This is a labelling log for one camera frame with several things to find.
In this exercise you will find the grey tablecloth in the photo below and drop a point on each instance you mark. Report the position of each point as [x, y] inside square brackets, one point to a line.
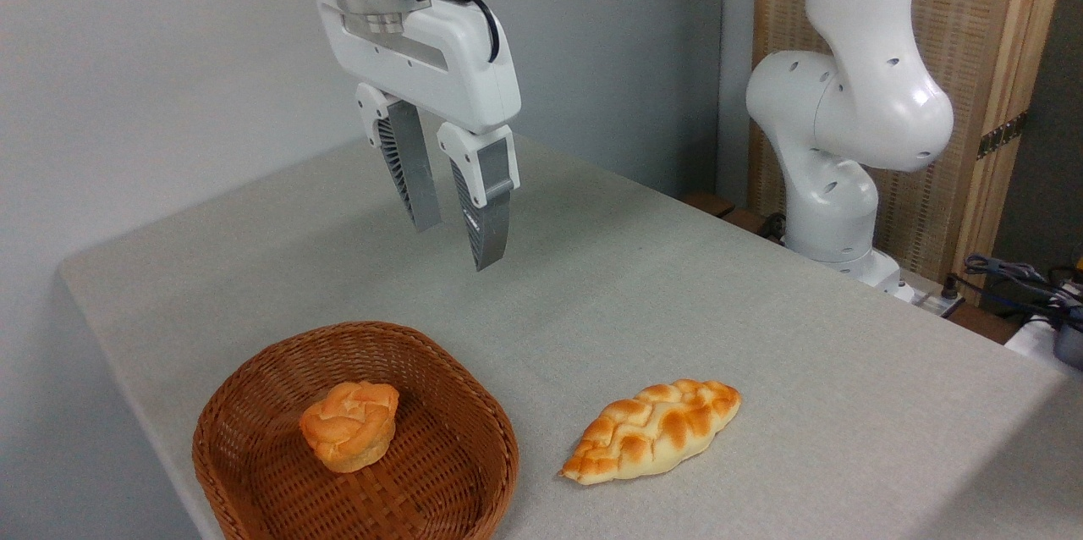
[677, 311]

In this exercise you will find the brass screen hinge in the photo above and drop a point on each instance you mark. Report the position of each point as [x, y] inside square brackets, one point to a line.
[1003, 134]

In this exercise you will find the long braided bread loaf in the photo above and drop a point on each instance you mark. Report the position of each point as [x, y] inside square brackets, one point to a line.
[651, 432]

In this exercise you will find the brown wicker basket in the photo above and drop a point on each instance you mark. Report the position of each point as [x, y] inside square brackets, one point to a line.
[457, 455]

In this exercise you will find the dark grey partition panel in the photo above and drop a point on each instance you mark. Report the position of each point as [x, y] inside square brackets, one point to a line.
[1045, 142]

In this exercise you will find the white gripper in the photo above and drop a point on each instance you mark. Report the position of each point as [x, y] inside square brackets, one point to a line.
[457, 66]

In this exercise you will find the brown wooden board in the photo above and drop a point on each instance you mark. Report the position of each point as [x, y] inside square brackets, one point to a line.
[711, 204]

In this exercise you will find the round golden bread roll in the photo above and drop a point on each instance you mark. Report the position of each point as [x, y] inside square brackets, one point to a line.
[349, 426]

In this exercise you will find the wooden rattan folding screen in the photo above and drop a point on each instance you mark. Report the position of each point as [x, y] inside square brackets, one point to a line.
[964, 15]

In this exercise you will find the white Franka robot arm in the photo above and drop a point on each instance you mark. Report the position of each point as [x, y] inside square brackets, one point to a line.
[863, 100]

